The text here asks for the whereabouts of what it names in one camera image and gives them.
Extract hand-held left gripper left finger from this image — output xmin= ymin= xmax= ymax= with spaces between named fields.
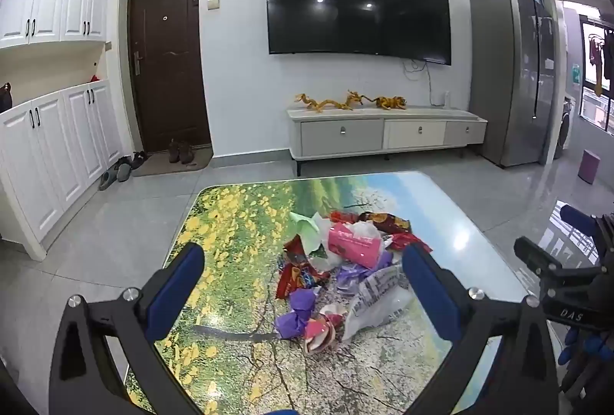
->
xmin=48 ymin=242 xmax=207 ymax=415

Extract red and white wrapper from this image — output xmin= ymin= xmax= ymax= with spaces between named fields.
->
xmin=302 ymin=305 xmax=347 ymax=356

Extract pink tissue packet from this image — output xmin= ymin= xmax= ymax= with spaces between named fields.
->
xmin=327 ymin=223 xmax=385 ymax=269

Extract golden tiger figurine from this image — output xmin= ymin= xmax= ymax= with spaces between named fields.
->
xmin=371 ymin=96 xmax=408 ymax=111

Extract crumpled purple paper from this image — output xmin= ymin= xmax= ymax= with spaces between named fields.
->
xmin=273 ymin=289 xmax=320 ymax=340

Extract black wall television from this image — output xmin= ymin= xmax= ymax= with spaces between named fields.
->
xmin=265 ymin=0 xmax=452 ymax=67

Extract light purple plastic scrap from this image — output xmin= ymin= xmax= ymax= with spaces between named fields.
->
xmin=336 ymin=252 xmax=394 ymax=293

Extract grey refrigerator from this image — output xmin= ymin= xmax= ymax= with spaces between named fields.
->
xmin=469 ymin=0 xmax=557 ymax=168

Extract washing machine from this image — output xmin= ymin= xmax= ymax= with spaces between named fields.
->
xmin=554 ymin=96 xmax=576 ymax=161

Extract hanging clothes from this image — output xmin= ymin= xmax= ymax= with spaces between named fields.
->
xmin=583 ymin=24 xmax=614 ymax=97

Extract red snack packet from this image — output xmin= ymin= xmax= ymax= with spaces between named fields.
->
xmin=276 ymin=262 xmax=328 ymax=301

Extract printed clear plastic bag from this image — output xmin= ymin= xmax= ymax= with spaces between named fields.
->
xmin=342 ymin=264 xmax=424 ymax=343

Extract television cables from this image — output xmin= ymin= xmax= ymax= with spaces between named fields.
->
xmin=400 ymin=58 xmax=435 ymax=106

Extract brown door mat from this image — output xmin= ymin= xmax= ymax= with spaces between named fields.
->
xmin=132 ymin=149 xmax=213 ymax=178

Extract person's right hand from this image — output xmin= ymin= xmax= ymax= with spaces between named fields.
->
xmin=561 ymin=329 xmax=614 ymax=366

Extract dark brown entrance door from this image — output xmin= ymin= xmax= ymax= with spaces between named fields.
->
xmin=125 ymin=0 xmax=214 ymax=155

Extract white television console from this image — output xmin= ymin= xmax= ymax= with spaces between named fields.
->
xmin=286 ymin=105 xmax=489 ymax=177

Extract white base cabinet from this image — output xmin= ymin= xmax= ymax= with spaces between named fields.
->
xmin=0 ymin=79 xmax=125 ymax=262

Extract purple stool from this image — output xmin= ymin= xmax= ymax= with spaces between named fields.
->
xmin=577 ymin=149 xmax=602 ymax=184

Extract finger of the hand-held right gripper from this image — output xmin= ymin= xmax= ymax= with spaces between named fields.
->
xmin=513 ymin=236 xmax=563 ymax=276
xmin=560 ymin=205 xmax=600 ymax=231

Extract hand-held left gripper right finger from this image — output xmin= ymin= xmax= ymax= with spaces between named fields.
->
xmin=402 ymin=244 xmax=560 ymax=415

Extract green paper sheet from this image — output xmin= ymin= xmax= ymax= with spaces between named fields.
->
xmin=288 ymin=211 xmax=333 ymax=254

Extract orange red snack wrapper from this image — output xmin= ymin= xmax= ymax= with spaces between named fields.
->
xmin=357 ymin=211 xmax=413 ymax=236

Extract white plastic bag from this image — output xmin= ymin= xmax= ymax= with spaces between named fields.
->
xmin=348 ymin=219 xmax=382 ymax=239

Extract small red wrapper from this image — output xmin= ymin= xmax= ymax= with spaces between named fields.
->
xmin=384 ymin=233 xmax=432 ymax=254

